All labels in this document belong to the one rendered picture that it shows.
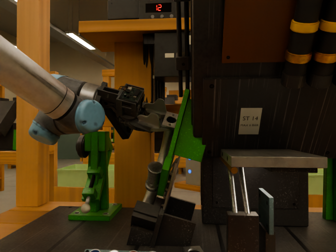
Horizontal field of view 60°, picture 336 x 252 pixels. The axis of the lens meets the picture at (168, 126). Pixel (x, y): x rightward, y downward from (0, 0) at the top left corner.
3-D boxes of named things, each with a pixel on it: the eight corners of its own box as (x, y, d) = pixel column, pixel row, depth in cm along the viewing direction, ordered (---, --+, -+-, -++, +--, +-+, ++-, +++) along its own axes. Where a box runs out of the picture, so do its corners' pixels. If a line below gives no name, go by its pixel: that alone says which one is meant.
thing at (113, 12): (149, 18, 100) (149, -3, 100) (107, 19, 102) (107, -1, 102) (152, 25, 107) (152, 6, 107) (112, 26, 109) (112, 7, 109)
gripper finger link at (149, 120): (169, 123, 72) (136, 109, 74) (166, 139, 76) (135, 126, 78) (174, 115, 74) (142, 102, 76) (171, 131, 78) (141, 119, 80)
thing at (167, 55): (205, 75, 95) (205, 29, 95) (154, 76, 96) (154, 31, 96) (204, 82, 107) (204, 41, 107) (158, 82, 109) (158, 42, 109)
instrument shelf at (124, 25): (361, 24, 89) (361, 11, 90) (78, 32, 97) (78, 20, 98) (325, 46, 114) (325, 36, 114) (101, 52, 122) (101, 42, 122)
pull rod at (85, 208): (88, 214, 84) (88, 194, 84) (79, 214, 84) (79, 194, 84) (95, 209, 89) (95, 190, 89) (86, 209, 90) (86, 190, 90)
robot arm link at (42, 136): (43, 130, 67) (64, 92, 72) (19, 132, 74) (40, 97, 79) (69, 146, 72) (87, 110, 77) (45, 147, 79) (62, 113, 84)
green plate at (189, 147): (196, 183, 68) (219, 97, 68) (162, 173, 69) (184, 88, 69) (195, 175, 79) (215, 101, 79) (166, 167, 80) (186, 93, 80)
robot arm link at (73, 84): (45, 106, 83) (58, 82, 87) (81, 116, 82) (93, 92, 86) (35, 91, 76) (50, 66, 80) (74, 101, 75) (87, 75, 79)
